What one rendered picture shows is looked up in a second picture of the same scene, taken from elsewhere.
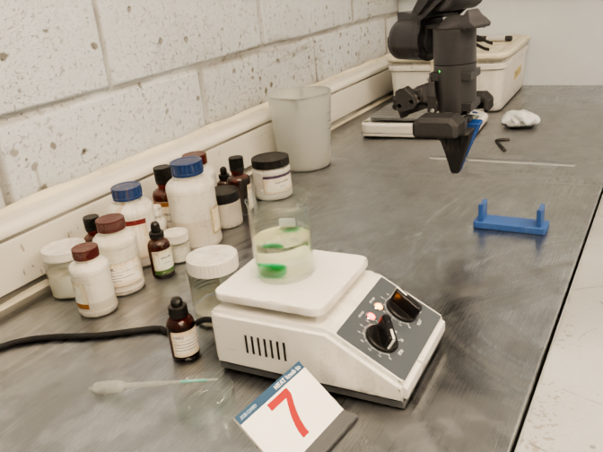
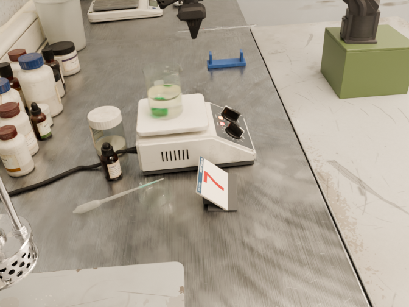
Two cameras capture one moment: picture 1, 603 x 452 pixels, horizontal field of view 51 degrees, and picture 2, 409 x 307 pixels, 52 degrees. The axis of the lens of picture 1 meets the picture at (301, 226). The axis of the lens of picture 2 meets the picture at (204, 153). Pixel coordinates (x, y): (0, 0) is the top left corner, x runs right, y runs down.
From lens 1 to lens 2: 0.32 m
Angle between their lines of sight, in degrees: 31
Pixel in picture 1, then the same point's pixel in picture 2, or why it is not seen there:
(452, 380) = (263, 145)
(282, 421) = (212, 186)
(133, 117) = not seen: outside the picture
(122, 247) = (25, 123)
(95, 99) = not seen: outside the picture
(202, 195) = (49, 78)
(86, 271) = (16, 145)
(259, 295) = (167, 127)
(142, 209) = (16, 96)
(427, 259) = (199, 91)
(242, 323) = (160, 145)
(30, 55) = not seen: outside the picture
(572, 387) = (312, 133)
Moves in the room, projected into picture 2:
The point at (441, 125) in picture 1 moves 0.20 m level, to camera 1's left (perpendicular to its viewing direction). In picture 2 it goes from (196, 11) to (113, 33)
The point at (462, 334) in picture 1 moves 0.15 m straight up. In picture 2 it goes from (249, 123) to (249, 52)
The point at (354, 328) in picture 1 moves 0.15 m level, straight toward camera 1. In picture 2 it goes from (221, 131) to (276, 176)
